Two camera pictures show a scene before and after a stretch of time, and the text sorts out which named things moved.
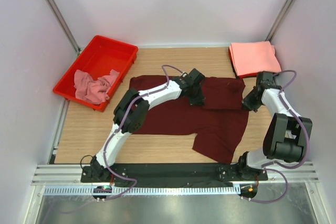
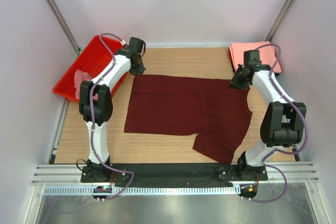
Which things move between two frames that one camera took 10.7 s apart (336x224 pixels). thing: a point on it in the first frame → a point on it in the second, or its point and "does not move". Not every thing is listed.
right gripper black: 247,104 → 234,83
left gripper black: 200,98 → 140,70
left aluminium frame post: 56,12 does not move
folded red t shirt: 236,75 does not move
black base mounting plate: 178,174 does not move
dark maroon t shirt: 218,123 does not move
